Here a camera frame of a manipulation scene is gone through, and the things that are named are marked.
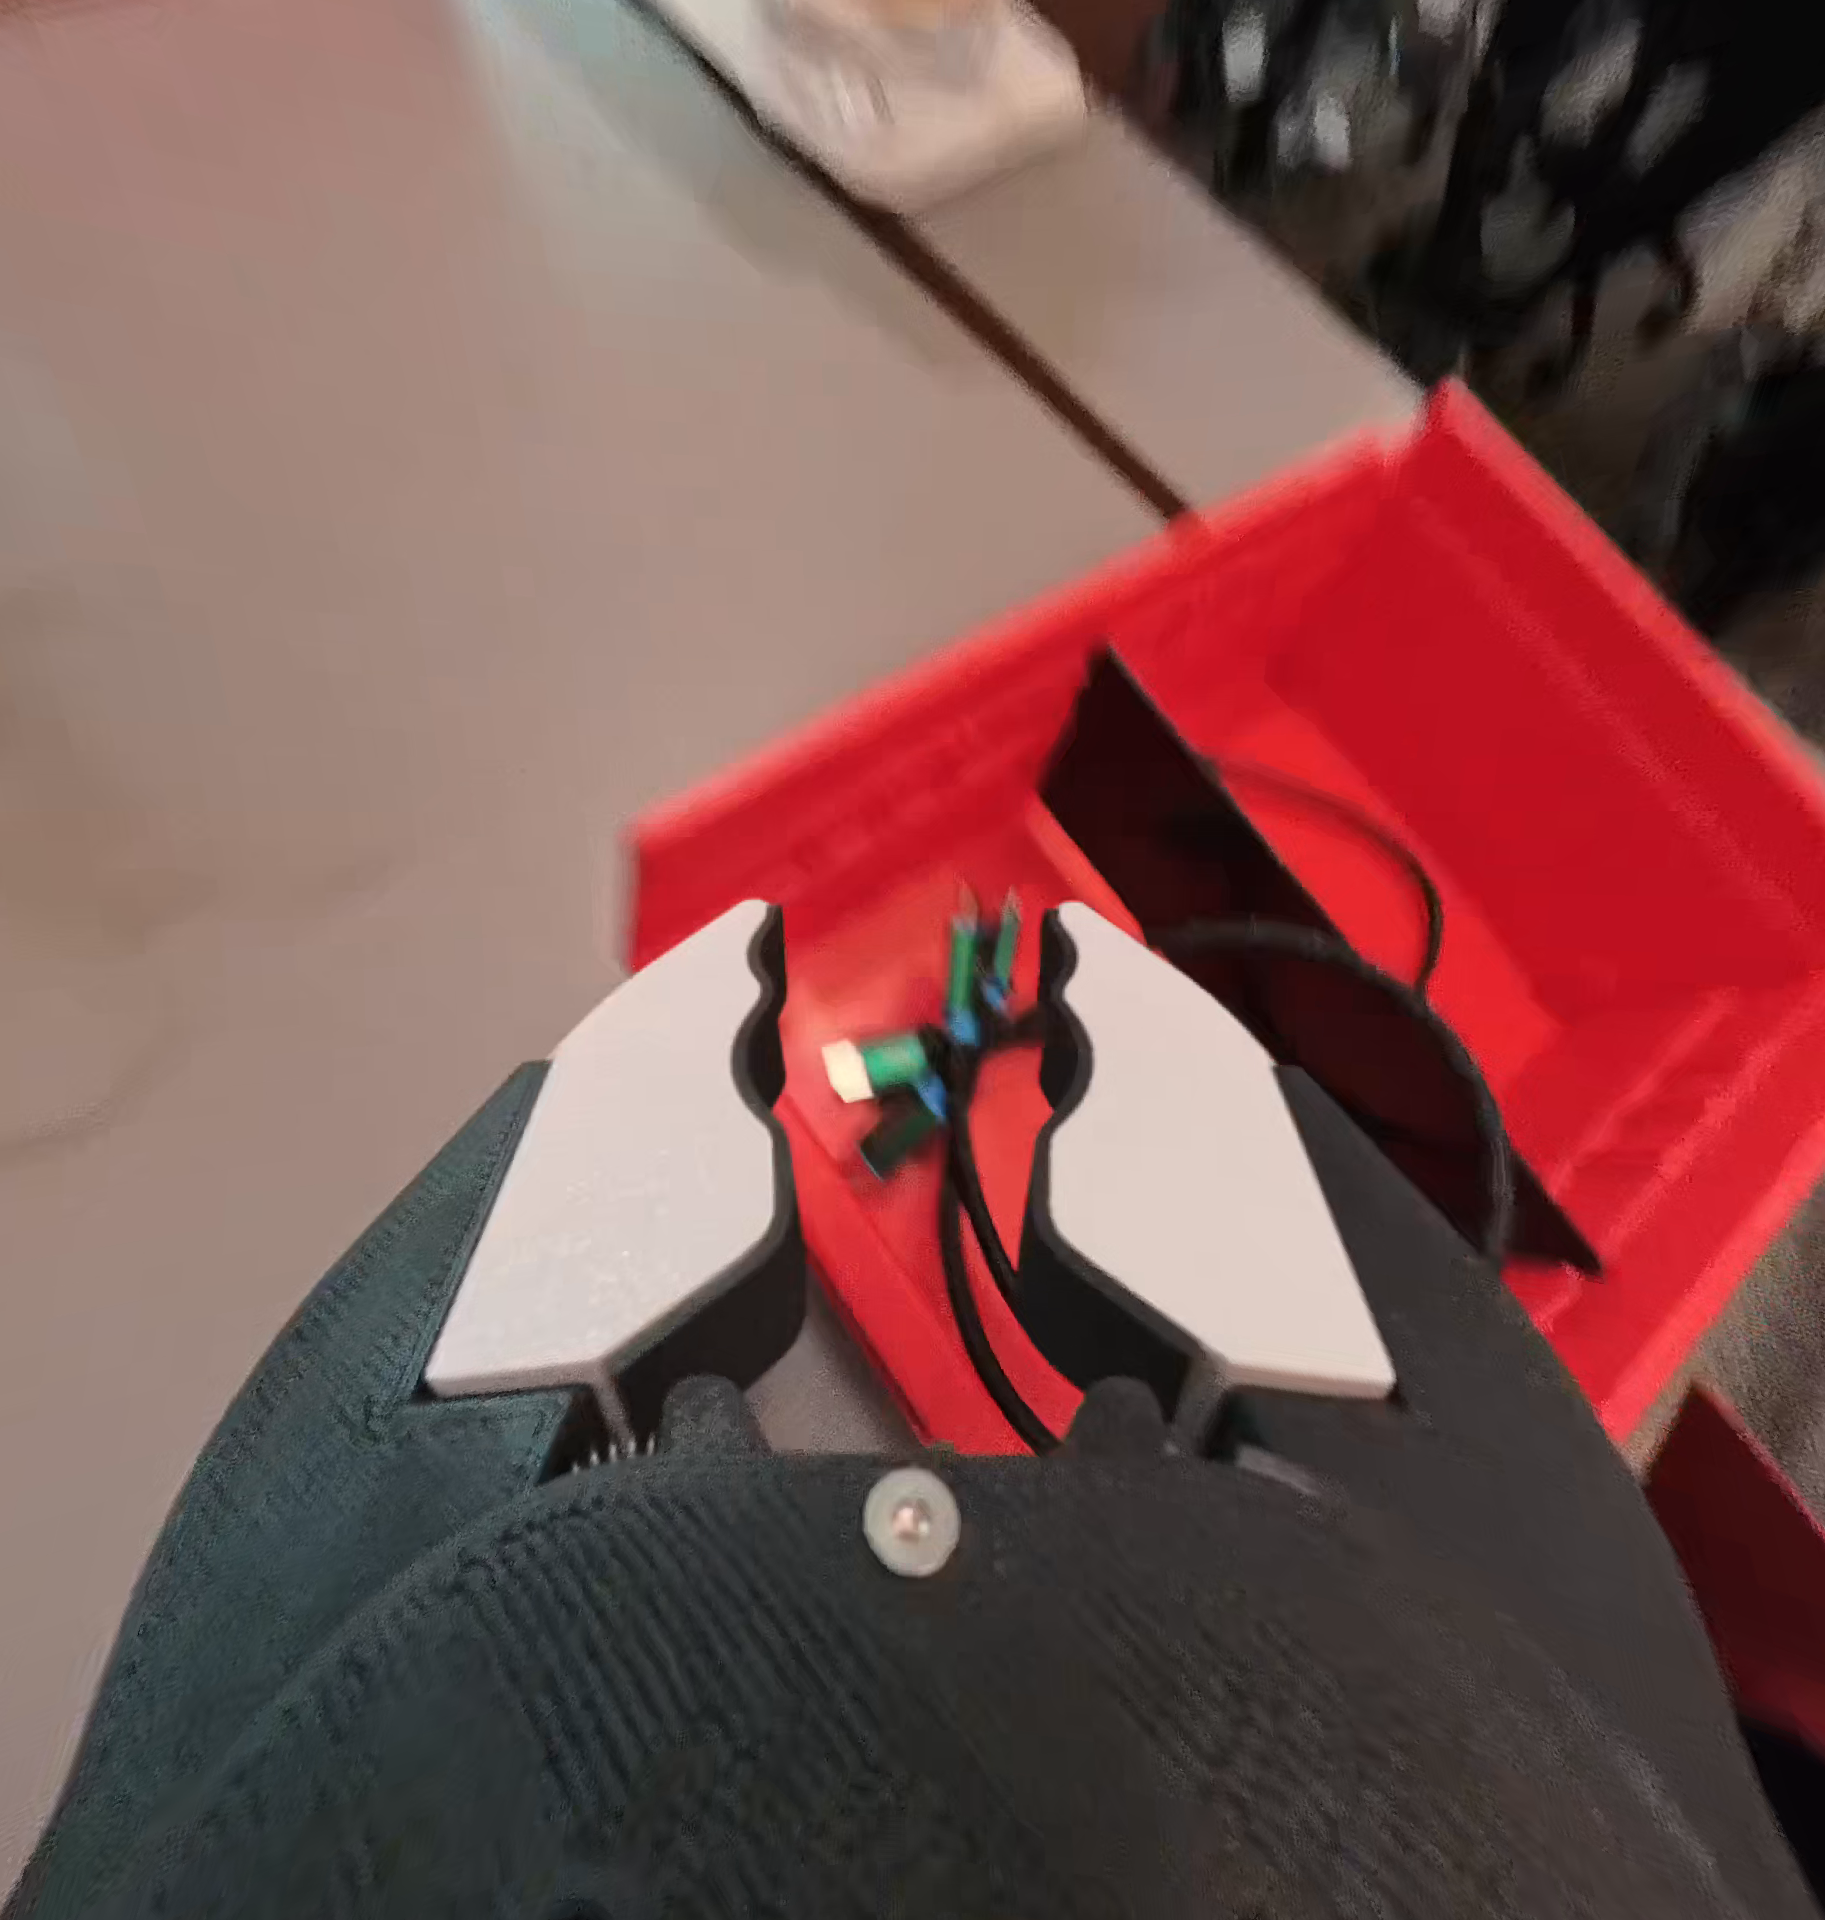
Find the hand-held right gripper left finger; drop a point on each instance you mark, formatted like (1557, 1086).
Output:
(628, 1187)

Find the green HDMI plug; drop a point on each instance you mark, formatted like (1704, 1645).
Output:
(893, 1062)
(898, 1141)
(967, 962)
(1005, 946)

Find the white mount plate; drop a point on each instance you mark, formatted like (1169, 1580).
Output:
(929, 106)

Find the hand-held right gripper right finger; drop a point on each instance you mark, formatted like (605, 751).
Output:
(1204, 1201)

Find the black divider panel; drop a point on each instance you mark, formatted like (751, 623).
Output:
(1183, 811)

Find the red plastic bin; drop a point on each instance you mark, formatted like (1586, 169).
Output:
(1528, 781)
(1782, 1591)

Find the black white patterned cloth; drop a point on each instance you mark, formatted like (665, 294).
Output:
(1528, 181)

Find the grey desk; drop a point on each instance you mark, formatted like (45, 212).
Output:
(326, 526)
(1154, 301)

